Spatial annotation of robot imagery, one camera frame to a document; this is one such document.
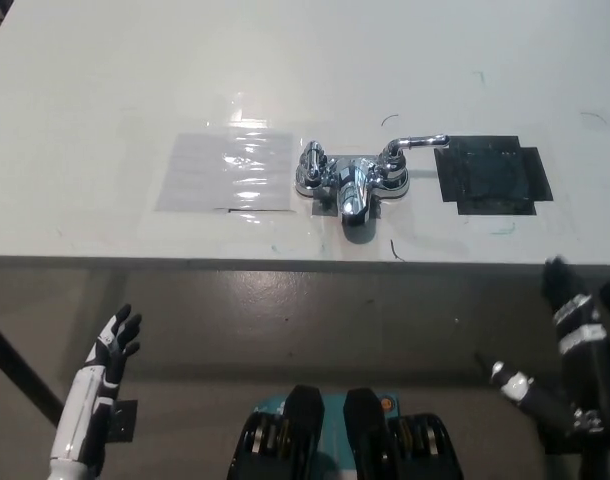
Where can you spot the black right hand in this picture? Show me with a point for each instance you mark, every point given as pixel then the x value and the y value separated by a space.
pixel 597 360

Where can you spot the white and black left hand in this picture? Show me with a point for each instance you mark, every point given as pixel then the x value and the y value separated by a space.
pixel 82 400

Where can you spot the chrome faucet body with spout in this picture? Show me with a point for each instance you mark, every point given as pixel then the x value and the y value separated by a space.
pixel 354 187

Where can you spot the black floor foot plate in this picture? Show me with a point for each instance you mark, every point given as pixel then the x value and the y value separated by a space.
pixel 124 422
pixel 560 440

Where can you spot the black table leg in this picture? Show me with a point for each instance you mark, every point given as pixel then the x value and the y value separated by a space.
pixel 20 367

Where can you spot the black tape patch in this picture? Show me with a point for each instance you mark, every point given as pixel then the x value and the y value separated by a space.
pixel 490 175

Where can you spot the clear laminated paper sheet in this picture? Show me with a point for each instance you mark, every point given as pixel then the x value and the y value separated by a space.
pixel 225 172

